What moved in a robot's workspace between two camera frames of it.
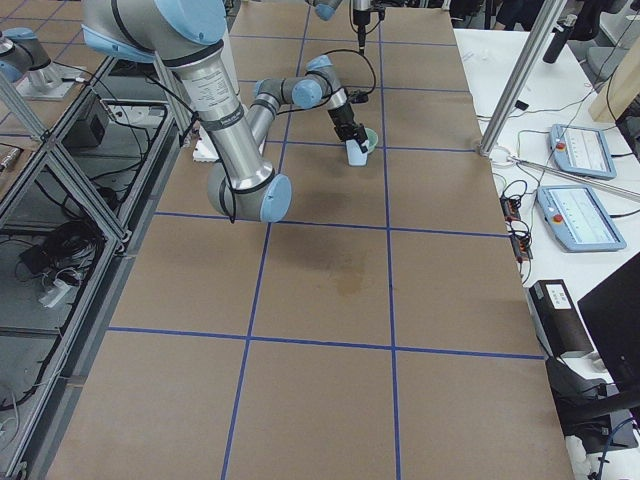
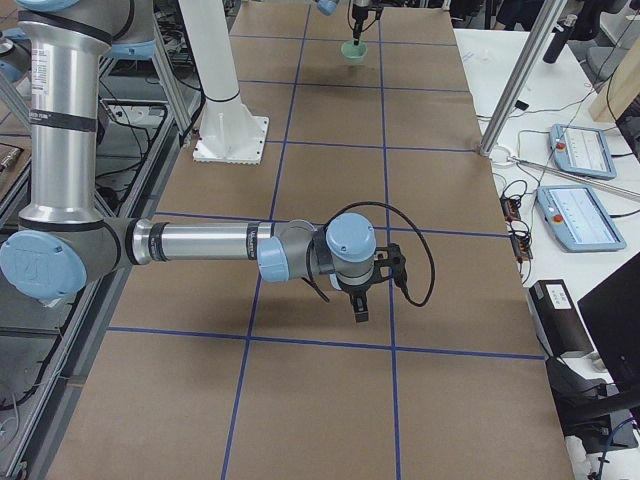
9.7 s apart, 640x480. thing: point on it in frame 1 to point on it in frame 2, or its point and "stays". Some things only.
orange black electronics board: (510, 207) stays
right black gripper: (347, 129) to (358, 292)
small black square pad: (521, 105) stays
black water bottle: (559, 38) stays
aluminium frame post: (544, 25) stays
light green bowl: (372, 137) to (353, 54)
